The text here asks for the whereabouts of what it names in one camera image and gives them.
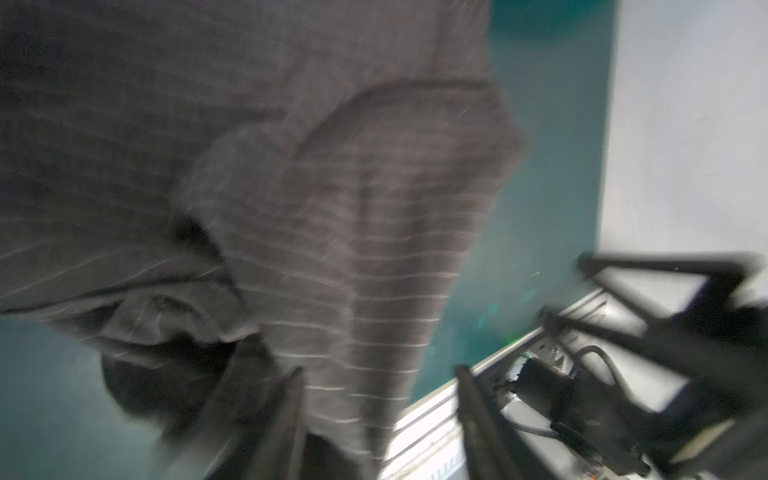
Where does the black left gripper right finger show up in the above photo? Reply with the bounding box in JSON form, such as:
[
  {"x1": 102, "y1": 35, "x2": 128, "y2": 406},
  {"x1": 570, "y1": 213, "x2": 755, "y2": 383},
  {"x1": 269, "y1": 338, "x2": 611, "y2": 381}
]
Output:
[{"x1": 455, "y1": 365, "x2": 526, "y2": 480}]

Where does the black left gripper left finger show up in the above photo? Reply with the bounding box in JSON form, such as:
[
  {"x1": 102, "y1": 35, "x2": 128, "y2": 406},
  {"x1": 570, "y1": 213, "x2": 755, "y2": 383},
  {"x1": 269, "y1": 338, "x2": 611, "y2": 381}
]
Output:
[{"x1": 206, "y1": 368, "x2": 306, "y2": 479}]

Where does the dark grey pinstriped shirt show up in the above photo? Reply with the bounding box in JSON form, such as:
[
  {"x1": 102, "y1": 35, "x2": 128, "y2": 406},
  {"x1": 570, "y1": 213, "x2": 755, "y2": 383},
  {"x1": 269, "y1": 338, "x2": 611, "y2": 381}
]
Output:
[{"x1": 1, "y1": 1, "x2": 521, "y2": 479}]

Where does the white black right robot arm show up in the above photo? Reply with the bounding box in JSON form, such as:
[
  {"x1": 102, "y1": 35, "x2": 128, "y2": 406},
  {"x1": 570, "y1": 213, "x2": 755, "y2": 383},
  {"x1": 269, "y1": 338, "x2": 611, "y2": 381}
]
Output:
[{"x1": 503, "y1": 253, "x2": 767, "y2": 479}]

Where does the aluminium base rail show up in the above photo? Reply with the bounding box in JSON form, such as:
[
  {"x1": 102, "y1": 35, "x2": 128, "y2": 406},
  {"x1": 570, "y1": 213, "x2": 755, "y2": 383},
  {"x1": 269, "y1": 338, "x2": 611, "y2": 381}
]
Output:
[{"x1": 379, "y1": 290, "x2": 608, "y2": 479}]

